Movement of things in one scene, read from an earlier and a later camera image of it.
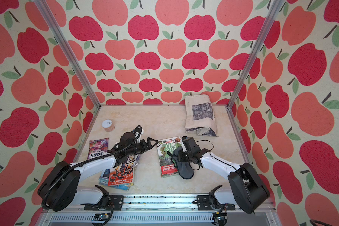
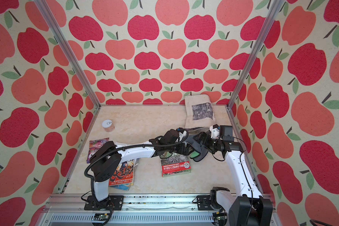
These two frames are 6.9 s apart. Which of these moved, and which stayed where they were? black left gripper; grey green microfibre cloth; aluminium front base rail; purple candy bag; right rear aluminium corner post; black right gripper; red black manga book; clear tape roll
Moved: black left gripper; black right gripper; grey green microfibre cloth
Stayed: clear tape roll; purple candy bag; aluminium front base rail; right rear aluminium corner post; red black manga book
